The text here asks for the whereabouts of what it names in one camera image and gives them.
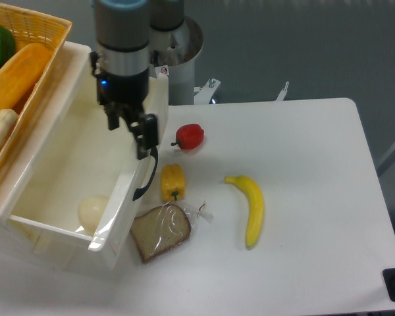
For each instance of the bagged brown bread slice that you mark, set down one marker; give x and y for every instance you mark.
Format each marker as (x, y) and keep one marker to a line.
(165, 228)

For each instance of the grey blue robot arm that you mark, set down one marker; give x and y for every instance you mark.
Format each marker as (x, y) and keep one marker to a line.
(124, 26)

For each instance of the white drawer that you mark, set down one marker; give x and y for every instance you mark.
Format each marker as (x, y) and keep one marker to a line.
(85, 158)

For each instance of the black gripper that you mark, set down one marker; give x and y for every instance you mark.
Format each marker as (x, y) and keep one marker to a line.
(122, 84)

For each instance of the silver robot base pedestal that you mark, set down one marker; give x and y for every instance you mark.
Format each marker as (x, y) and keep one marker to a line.
(174, 53)

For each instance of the white metal bracket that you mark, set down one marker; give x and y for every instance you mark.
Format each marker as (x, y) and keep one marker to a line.
(206, 94)

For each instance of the red bell pepper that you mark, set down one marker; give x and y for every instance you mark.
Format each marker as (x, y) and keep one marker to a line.
(189, 136)

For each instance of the yellow bell pepper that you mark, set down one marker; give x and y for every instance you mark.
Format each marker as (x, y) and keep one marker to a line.
(173, 183)

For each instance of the orange baguette loaf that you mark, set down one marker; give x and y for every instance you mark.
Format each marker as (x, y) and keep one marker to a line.
(21, 72)

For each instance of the white drawer cabinet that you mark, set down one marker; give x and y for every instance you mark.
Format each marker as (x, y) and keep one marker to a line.
(22, 156)

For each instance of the yellow banana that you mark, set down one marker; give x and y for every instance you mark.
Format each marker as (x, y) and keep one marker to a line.
(256, 203)

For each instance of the black drawer handle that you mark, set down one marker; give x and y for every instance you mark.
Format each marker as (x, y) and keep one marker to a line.
(139, 192)

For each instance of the yellow wicker basket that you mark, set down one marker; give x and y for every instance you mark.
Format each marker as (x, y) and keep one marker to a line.
(38, 38)

